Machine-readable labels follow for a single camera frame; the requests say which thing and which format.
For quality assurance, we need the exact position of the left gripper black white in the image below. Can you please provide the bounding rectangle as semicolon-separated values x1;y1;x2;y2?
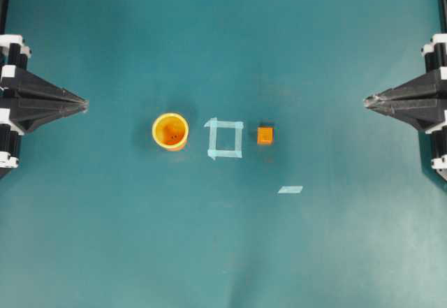
1;36;88;178

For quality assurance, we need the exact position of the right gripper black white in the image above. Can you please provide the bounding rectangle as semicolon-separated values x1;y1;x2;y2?
362;32;447;183

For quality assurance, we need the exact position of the orange block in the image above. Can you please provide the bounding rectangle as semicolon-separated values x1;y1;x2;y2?
257;126;274;145

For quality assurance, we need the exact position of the yellow orange cup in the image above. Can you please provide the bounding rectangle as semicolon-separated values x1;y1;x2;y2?
152;112;189;152

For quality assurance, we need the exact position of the small light blue tape strip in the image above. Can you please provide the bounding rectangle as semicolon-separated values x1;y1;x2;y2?
278;186;303;194

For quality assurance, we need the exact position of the light blue tape square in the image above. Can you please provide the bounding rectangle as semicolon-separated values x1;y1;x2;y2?
204;117;244;160

